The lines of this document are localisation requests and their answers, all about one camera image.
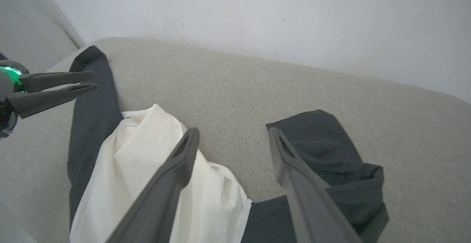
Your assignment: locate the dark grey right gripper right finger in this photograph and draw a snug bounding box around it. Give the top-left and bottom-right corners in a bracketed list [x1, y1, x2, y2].
[267, 127, 364, 243]

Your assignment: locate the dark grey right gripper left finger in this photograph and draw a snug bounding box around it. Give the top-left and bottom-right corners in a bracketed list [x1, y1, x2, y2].
[106, 127, 200, 243]

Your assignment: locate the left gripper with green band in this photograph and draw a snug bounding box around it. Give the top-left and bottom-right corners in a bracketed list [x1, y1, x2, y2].
[0, 60, 99, 141]

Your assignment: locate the white shirt with dark grey sleeves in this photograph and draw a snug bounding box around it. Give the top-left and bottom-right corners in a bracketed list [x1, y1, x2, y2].
[67, 45, 390, 243]

